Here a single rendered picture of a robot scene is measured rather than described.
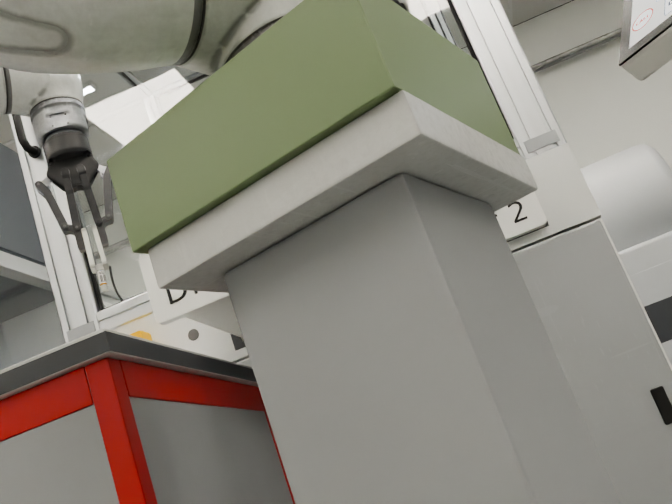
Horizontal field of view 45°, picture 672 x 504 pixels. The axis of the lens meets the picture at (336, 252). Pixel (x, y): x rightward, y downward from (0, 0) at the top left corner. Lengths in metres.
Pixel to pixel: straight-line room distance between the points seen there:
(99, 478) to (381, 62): 0.55
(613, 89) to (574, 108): 0.25
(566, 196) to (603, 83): 3.64
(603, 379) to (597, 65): 3.85
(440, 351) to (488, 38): 1.04
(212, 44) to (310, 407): 0.36
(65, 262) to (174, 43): 0.96
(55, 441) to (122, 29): 0.46
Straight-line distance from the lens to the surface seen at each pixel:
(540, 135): 1.50
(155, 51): 0.79
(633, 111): 5.04
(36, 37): 0.75
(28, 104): 1.46
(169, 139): 0.73
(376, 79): 0.62
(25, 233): 2.44
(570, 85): 5.08
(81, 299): 1.66
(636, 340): 1.43
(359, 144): 0.62
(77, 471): 0.95
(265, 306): 0.70
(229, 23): 0.80
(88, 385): 0.95
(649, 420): 1.42
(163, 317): 1.19
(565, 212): 1.46
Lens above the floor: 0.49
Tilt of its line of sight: 17 degrees up
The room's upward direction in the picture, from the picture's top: 20 degrees counter-clockwise
